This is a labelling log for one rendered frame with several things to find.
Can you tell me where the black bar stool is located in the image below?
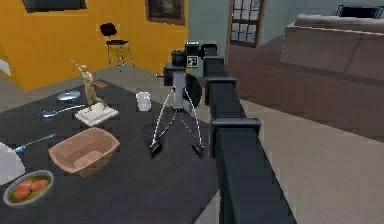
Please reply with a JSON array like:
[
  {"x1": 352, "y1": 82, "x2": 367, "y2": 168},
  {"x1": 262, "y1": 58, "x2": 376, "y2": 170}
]
[{"x1": 99, "y1": 22, "x2": 136, "y2": 73}]

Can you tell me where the white round dome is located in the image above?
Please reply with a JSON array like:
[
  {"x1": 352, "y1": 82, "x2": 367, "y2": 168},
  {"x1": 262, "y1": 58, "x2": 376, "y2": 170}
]
[{"x1": 0, "y1": 141, "x2": 26, "y2": 186}]

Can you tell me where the dark framed picture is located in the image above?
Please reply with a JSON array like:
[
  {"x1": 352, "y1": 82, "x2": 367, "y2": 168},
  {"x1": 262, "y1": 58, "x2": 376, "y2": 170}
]
[{"x1": 21, "y1": 0, "x2": 88, "y2": 14}]

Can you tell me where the black round bowl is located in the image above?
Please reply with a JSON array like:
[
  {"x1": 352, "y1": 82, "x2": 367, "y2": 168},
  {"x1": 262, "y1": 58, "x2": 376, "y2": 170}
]
[{"x1": 139, "y1": 120, "x2": 160, "y2": 142}]

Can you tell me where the grey bowl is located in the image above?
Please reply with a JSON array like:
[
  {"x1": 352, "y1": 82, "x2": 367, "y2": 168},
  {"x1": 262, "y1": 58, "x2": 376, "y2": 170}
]
[{"x1": 2, "y1": 169, "x2": 55, "y2": 210}]

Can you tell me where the brown framed picture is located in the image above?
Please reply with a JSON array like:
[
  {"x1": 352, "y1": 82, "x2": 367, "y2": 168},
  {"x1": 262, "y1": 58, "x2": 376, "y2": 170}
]
[{"x1": 144, "y1": 0, "x2": 186, "y2": 27}]

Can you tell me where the brown framed window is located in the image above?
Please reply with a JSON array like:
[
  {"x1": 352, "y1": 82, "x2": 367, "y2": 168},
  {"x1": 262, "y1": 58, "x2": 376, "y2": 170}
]
[{"x1": 226, "y1": 0, "x2": 267, "y2": 49}]

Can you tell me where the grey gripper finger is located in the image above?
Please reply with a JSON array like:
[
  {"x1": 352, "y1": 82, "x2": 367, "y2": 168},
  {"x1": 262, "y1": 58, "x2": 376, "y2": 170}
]
[
  {"x1": 148, "y1": 87, "x2": 178, "y2": 159},
  {"x1": 182, "y1": 87, "x2": 206, "y2": 158}
]

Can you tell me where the white cup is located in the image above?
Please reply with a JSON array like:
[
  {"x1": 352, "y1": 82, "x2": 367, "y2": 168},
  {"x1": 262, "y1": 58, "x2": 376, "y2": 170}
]
[{"x1": 135, "y1": 91, "x2": 153, "y2": 113}]

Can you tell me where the orange round fruit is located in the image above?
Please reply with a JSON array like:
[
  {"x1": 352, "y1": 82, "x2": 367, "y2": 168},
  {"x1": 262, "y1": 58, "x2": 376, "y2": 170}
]
[
  {"x1": 30, "y1": 179, "x2": 50, "y2": 193},
  {"x1": 12, "y1": 184, "x2": 33, "y2": 201}
]

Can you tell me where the pink oval tub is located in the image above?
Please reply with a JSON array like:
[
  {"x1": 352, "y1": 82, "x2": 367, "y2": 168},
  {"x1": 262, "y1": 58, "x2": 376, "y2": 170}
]
[{"x1": 47, "y1": 126, "x2": 121, "y2": 178}]

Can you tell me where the gold statue on white base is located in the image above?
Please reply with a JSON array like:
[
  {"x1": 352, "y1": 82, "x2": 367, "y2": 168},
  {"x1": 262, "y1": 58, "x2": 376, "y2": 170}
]
[{"x1": 70, "y1": 59, "x2": 120, "y2": 128}]

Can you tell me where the grey round plate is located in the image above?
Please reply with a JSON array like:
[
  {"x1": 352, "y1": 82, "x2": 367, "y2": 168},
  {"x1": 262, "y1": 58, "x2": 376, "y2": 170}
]
[{"x1": 56, "y1": 89, "x2": 82, "y2": 102}]

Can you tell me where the white round object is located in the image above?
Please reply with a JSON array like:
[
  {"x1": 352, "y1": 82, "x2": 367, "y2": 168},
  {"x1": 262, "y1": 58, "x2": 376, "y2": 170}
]
[{"x1": 0, "y1": 58, "x2": 12, "y2": 77}]

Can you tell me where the brown sofa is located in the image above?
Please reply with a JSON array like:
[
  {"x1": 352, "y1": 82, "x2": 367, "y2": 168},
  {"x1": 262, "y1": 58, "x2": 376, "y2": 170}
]
[{"x1": 279, "y1": 13, "x2": 384, "y2": 83}]

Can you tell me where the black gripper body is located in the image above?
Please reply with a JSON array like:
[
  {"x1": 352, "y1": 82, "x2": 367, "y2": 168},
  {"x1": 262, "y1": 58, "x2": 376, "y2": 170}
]
[{"x1": 156, "y1": 49, "x2": 203, "y2": 112}]

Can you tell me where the silver ladle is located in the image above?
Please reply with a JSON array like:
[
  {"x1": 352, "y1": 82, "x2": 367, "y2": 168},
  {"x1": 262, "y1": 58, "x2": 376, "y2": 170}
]
[{"x1": 39, "y1": 104, "x2": 87, "y2": 121}]

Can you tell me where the black television set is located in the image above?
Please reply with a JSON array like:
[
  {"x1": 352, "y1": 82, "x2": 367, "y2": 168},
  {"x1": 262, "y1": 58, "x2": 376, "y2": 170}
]
[{"x1": 335, "y1": 4, "x2": 384, "y2": 20}]

